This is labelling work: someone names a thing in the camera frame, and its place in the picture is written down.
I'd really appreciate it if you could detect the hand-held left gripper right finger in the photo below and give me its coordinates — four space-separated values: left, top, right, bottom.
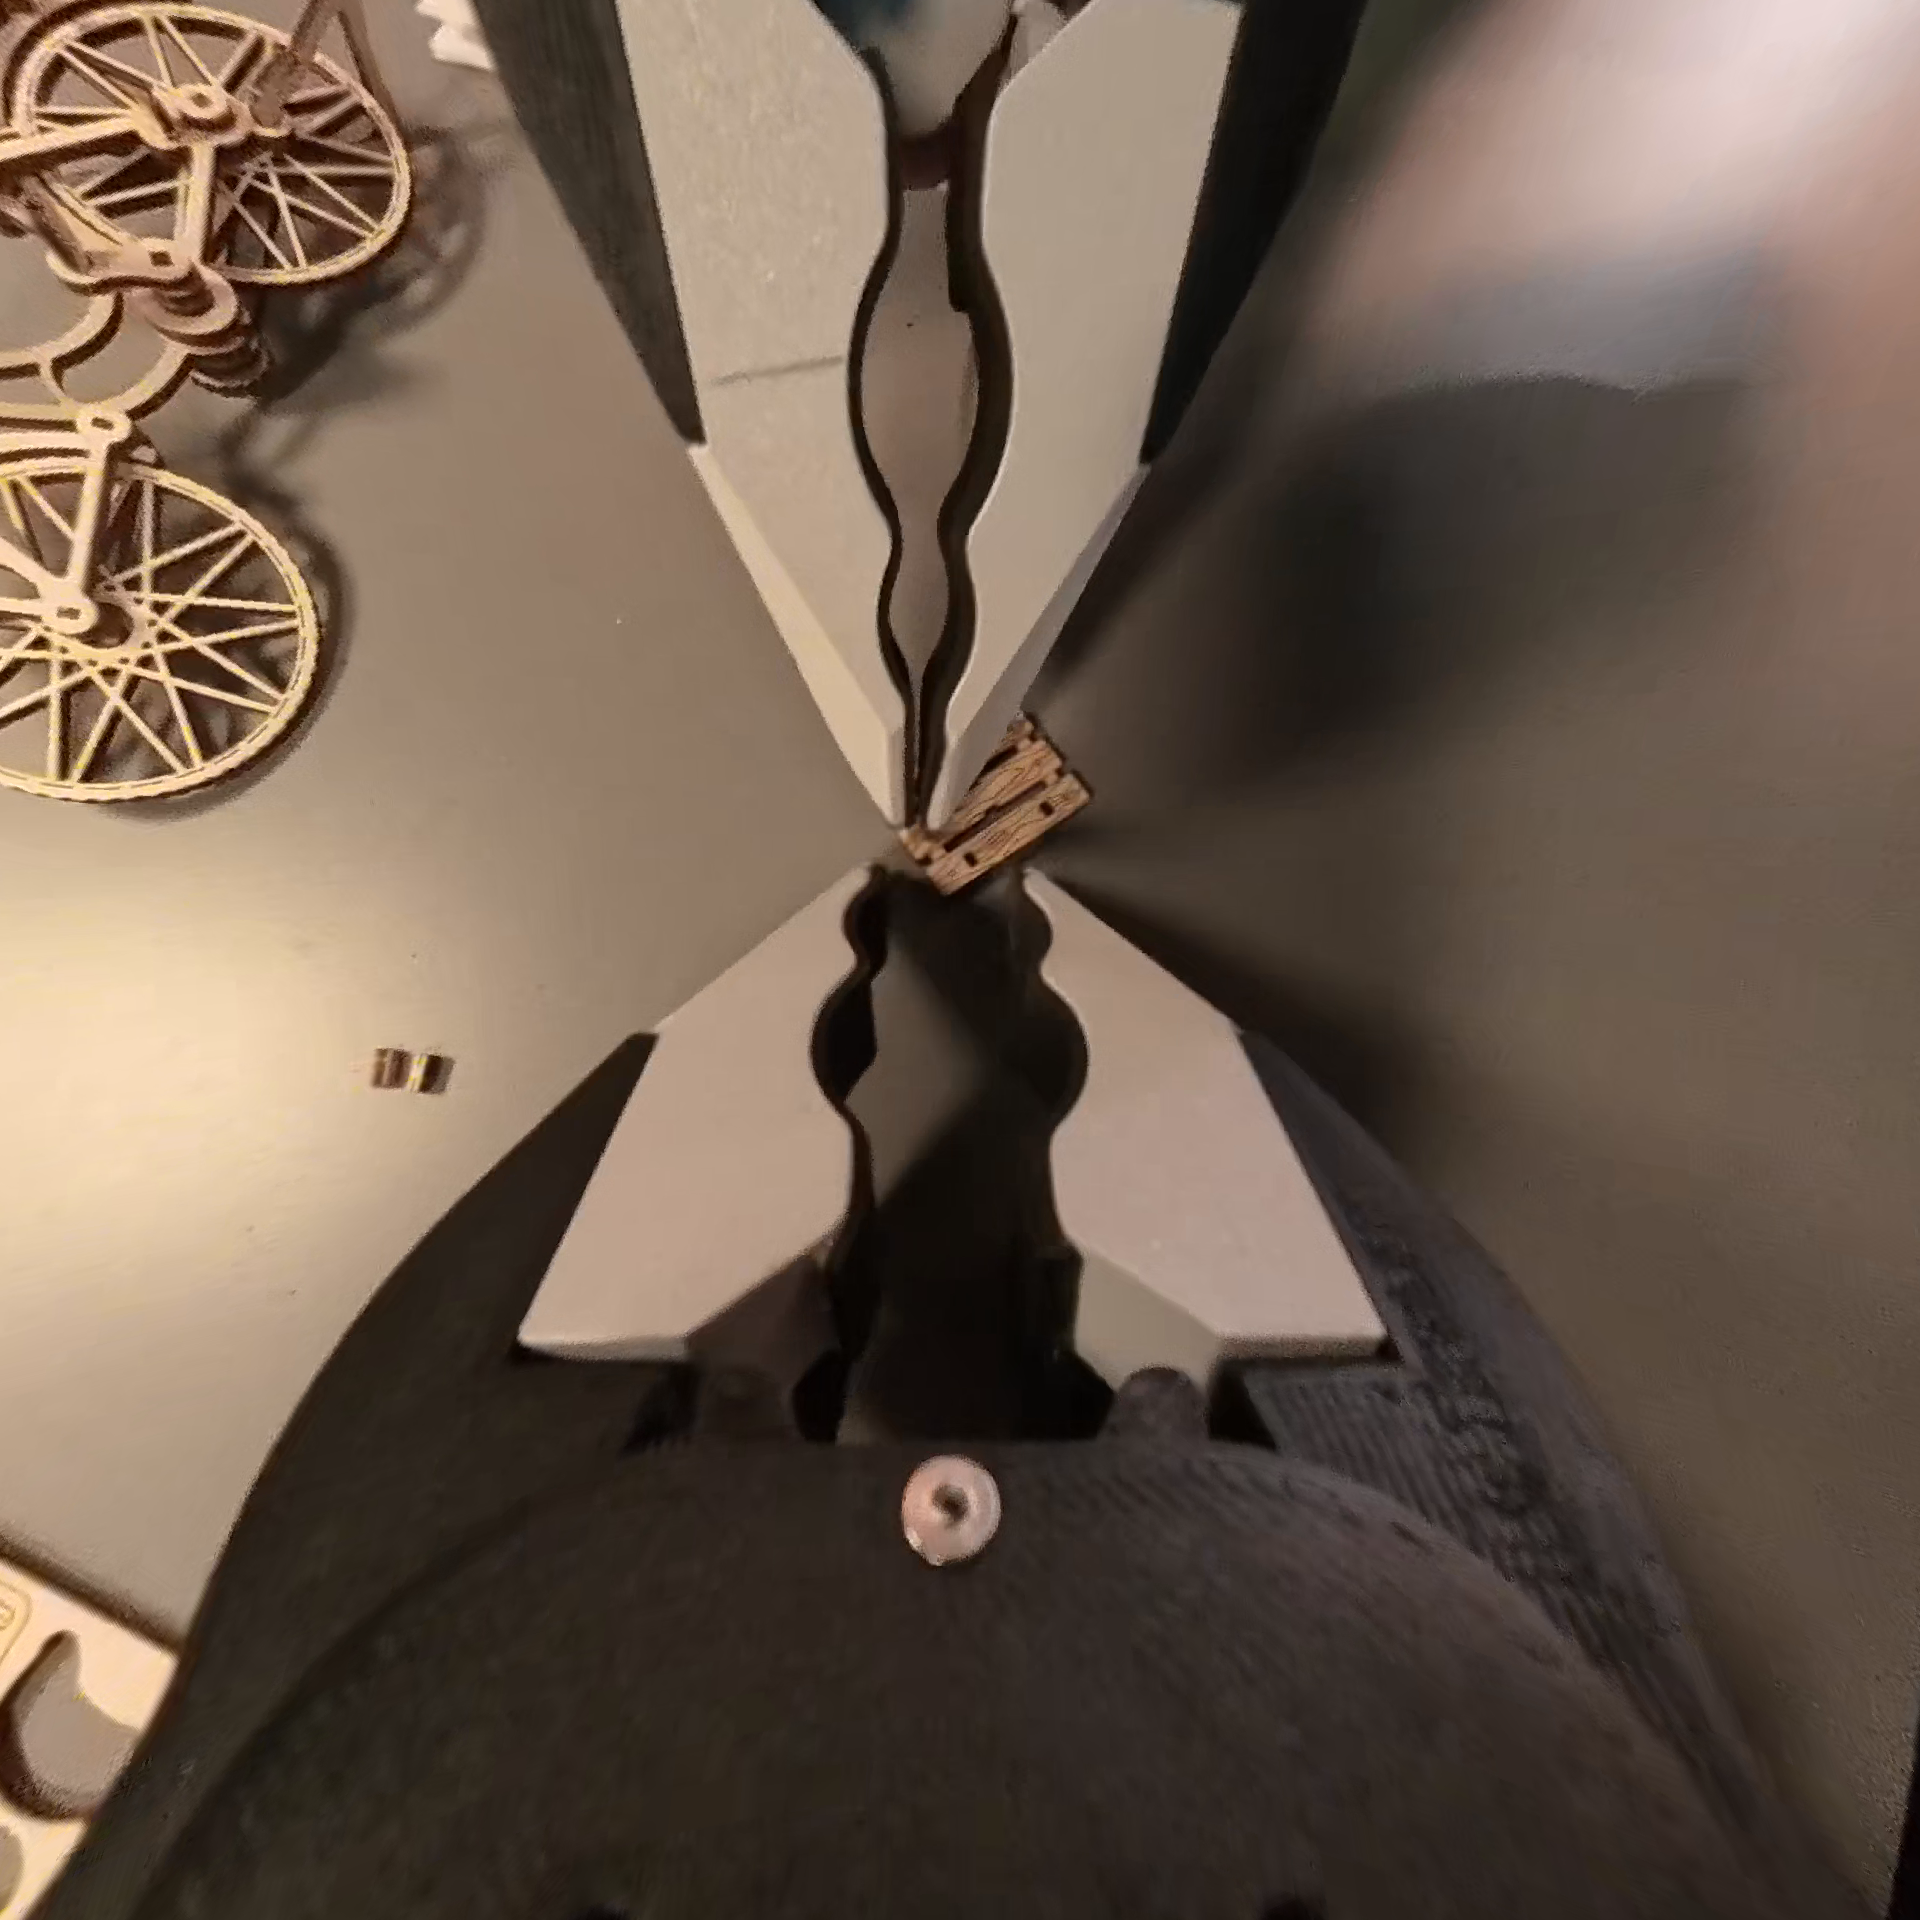
1027 875 1390 1377

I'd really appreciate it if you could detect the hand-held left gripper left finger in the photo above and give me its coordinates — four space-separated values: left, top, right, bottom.
515 869 898 1366

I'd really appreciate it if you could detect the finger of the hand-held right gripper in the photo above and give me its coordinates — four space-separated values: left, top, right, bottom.
915 0 1251 847
619 0 924 831

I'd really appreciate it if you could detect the small wooden crate part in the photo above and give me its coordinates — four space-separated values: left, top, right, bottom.
898 717 1090 897

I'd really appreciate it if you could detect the wooden bicycle model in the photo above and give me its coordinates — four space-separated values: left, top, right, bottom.
0 0 420 806

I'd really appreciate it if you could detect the narrow wooden parts sheet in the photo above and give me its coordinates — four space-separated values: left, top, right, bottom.
0 1546 182 1871

